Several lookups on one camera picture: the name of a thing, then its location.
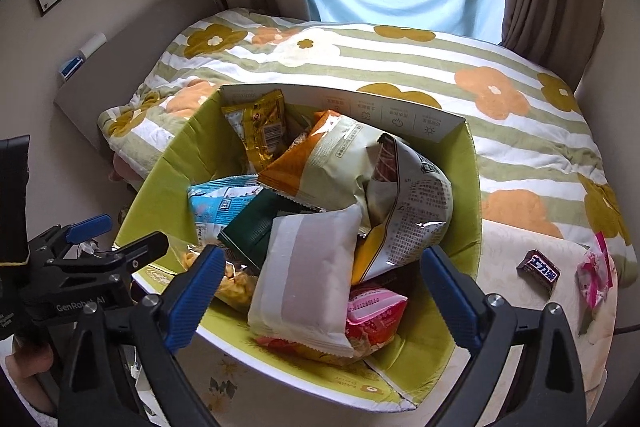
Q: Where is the person's left hand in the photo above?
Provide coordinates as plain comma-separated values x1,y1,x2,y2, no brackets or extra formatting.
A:
2,342,57,415

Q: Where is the green cardboard box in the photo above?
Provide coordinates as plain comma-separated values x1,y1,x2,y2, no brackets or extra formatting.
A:
112,83,483,412

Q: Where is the white roll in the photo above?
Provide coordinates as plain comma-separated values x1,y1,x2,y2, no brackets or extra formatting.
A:
77,33,108,58

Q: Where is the small brown chocolate box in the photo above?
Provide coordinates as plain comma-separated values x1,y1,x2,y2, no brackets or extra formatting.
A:
516,249,561,299

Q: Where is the yellow snack packet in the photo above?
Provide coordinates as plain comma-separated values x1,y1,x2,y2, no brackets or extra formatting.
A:
221,89,289,174

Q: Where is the grey headboard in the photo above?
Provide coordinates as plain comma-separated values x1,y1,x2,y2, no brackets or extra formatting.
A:
54,0,226,152

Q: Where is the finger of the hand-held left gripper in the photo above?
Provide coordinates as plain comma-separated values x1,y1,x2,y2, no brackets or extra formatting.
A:
30,214,114,259
47,231,170,281

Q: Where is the blue white small box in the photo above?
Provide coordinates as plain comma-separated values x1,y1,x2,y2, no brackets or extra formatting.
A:
59,56,85,80

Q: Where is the small pink snack packet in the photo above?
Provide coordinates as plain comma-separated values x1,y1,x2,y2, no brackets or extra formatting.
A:
575,232,619,309

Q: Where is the clear bag of yellow snacks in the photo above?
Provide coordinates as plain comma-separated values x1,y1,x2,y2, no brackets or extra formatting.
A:
180,247,257,314

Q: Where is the white grey snack packet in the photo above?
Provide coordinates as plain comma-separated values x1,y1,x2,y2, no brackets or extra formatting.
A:
247,204,363,354

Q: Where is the pink red strawberry snack bag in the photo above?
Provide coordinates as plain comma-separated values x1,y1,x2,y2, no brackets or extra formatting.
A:
265,283,409,364

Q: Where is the floral striped blanket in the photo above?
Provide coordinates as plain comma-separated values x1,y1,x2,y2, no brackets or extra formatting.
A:
97,8,626,280

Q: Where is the blue white snack packet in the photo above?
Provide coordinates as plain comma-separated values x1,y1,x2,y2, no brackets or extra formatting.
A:
187,176,264,249

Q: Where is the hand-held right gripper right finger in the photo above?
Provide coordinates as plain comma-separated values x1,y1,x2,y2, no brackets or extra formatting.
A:
420,246,586,427

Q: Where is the dark green snack packet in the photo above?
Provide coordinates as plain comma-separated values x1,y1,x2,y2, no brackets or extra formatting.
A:
219,188,312,269

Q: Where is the silver grey snack bag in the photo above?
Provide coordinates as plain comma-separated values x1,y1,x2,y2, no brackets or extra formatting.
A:
350,132,454,284

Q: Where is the orange white snack bag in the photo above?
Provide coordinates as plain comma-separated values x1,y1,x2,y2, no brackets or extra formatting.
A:
256,109,383,214

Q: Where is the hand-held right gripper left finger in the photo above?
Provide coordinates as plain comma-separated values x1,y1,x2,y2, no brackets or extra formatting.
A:
57,244,228,427

